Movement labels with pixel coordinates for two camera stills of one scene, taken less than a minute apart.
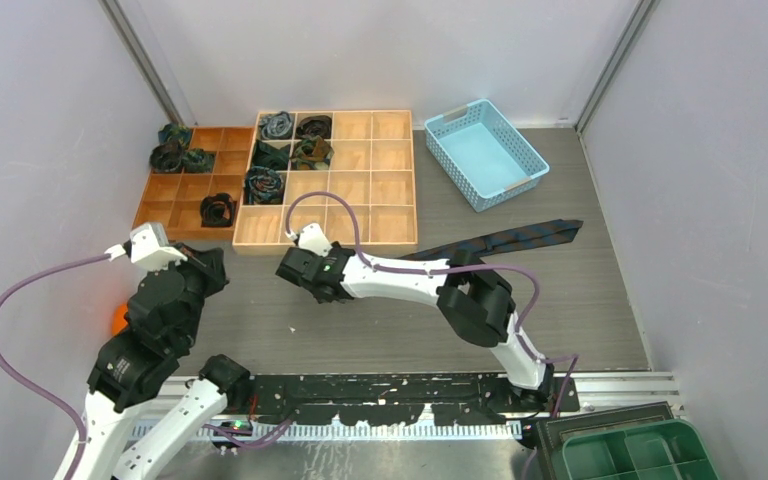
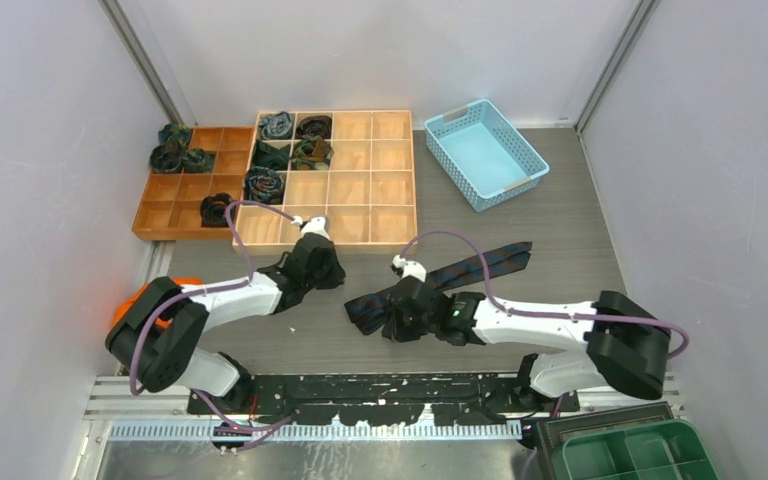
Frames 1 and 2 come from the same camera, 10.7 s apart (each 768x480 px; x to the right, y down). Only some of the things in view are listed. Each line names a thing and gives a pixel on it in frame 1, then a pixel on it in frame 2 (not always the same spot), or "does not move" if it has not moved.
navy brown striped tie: x=558 y=231 to x=370 y=313
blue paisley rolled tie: x=263 y=185 does not move
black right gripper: x=336 y=245 to x=395 y=330
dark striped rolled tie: x=166 y=157 does not move
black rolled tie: x=217 y=210 does not move
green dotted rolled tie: x=197 y=160 does not move
